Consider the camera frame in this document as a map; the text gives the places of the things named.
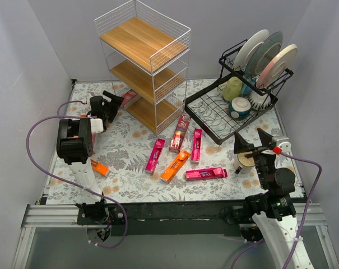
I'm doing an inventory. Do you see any red 3D toothpaste box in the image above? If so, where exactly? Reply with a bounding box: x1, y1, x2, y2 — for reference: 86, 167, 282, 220
169, 114, 191, 153
121, 89, 141, 110

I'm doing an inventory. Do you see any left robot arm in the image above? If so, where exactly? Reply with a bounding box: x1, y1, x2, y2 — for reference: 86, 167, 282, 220
57, 91, 124, 194

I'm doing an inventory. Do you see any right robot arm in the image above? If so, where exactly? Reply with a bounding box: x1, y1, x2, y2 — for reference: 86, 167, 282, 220
234, 128, 313, 268

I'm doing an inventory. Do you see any cream mug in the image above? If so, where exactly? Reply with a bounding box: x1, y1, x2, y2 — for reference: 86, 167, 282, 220
233, 153, 255, 174

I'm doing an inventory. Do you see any white ribbed bowl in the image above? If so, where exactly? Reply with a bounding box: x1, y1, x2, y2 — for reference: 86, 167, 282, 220
248, 91, 271, 111

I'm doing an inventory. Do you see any teal spotted bowl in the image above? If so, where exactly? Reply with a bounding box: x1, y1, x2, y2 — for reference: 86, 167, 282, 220
228, 97, 251, 120

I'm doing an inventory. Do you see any black dish rack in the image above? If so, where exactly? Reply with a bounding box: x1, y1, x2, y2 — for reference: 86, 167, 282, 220
184, 40, 293, 145

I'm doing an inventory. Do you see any pink toothpaste box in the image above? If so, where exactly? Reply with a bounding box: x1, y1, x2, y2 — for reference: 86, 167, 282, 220
185, 167, 227, 182
191, 128, 202, 164
145, 138, 165, 174

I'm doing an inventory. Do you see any light blue cup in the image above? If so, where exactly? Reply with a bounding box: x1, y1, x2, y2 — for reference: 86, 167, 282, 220
240, 77, 257, 96

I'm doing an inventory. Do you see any yellow-green mug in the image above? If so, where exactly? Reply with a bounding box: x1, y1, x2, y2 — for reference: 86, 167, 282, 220
218, 77, 243, 102

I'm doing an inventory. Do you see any orange toothpaste box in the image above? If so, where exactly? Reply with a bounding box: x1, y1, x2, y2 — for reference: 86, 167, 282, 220
91, 160, 109, 177
161, 151, 191, 184

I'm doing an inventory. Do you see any floral table mat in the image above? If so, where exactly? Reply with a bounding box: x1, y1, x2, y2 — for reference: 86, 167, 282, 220
45, 78, 304, 205

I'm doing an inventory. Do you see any pink and cream plate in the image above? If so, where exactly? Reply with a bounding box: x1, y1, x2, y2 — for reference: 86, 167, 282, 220
256, 44, 298, 89

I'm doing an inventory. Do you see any grey speckled plate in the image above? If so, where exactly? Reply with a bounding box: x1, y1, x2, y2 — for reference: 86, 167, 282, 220
244, 31, 283, 77

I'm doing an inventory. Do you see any white plate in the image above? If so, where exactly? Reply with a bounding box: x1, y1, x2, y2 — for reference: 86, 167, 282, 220
233, 29, 270, 71

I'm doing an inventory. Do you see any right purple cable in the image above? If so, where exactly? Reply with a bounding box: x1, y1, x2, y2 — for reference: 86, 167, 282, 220
230, 150, 323, 269

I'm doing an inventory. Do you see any purple cable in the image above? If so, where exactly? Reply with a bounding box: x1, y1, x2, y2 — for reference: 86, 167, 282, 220
26, 100, 128, 249
230, 150, 323, 269

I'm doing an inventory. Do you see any white wire wooden shelf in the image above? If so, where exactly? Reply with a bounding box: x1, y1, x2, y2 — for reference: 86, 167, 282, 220
95, 1, 191, 135

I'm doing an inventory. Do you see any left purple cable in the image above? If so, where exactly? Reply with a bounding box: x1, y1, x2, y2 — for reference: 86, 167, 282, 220
26, 100, 128, 249

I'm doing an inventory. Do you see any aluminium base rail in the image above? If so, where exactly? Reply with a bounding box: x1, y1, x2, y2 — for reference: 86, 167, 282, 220
13, 203, 339, 269

